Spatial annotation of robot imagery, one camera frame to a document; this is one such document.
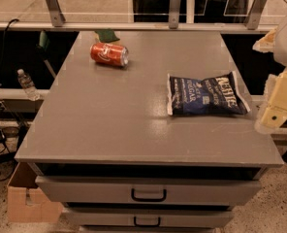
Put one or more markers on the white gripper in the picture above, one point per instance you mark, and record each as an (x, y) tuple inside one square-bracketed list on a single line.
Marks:
[(273, 112)]

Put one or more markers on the red coke can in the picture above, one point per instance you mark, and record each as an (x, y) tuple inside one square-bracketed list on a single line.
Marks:
[(114, 55)]

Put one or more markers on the blue kettle chips bag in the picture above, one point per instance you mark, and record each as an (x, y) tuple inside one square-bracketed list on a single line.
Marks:
[(210, 96)]

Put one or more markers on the green object behind table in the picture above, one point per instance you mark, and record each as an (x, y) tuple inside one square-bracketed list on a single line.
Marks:
[(106, 36)]

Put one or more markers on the grey drawer cabinet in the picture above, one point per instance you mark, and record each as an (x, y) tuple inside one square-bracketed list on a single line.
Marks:
[(99, 121)]

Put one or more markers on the grey drawer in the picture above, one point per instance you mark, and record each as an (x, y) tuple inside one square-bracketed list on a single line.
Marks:
[(147, 191), (147, 218)]

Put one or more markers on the top grey drawer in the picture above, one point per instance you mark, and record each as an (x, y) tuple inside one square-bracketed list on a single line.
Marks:
[(147, 191)]

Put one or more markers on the clear plastic water bottle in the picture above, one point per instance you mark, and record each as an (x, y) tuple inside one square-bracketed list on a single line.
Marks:
[(27, 85)]

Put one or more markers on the brown cardboard box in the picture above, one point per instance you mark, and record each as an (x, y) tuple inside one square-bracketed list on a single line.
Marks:
[(26, 202)]

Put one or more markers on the right metal bracket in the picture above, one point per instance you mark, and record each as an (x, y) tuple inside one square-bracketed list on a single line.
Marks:
[(253, 19)]

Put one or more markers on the metal bracket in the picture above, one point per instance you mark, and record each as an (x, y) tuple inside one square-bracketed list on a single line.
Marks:
[(253, 19), (174, 9), (55, 13)]

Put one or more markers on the middle metal bracket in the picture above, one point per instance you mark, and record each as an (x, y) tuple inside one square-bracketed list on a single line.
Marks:
[(174, 9)]

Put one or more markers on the left metal bracket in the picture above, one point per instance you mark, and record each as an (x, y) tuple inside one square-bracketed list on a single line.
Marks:
[(55, 13)]

